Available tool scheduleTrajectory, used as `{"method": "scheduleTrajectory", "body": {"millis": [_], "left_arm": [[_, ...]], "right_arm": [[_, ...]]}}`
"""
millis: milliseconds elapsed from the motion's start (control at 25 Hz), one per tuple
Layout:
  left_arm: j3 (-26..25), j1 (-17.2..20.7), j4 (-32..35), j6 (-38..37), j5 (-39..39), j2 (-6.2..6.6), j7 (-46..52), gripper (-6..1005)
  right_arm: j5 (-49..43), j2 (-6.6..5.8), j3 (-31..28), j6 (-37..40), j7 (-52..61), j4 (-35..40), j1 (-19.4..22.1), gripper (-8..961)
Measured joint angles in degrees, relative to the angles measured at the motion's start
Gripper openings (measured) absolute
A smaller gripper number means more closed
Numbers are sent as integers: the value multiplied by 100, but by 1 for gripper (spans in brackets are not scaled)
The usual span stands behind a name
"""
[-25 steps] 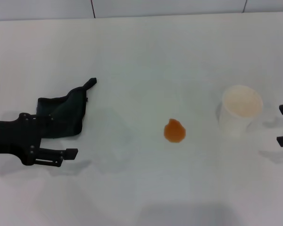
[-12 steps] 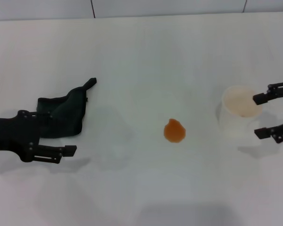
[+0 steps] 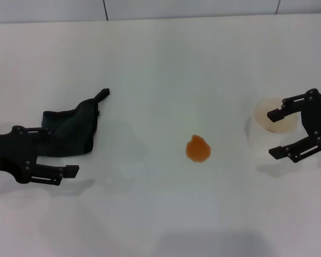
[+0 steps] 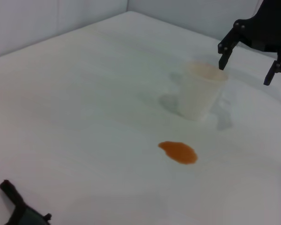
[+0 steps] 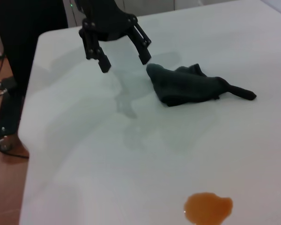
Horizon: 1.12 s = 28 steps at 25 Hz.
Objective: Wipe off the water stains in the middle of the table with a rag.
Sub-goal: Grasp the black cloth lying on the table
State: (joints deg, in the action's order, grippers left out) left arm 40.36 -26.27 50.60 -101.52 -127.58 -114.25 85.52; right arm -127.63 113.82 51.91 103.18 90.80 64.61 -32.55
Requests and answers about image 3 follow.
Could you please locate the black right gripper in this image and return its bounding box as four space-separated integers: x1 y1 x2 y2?
266 87 321 164

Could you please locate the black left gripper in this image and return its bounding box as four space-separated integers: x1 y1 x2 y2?
0 125 83 186

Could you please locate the white paper cup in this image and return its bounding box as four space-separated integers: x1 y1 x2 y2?
246 97 300 158

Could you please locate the dark blue rag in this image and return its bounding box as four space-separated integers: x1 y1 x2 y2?
41 87 110 158

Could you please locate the orange-brown liquid stain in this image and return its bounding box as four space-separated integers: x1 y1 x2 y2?
186 134 211 163

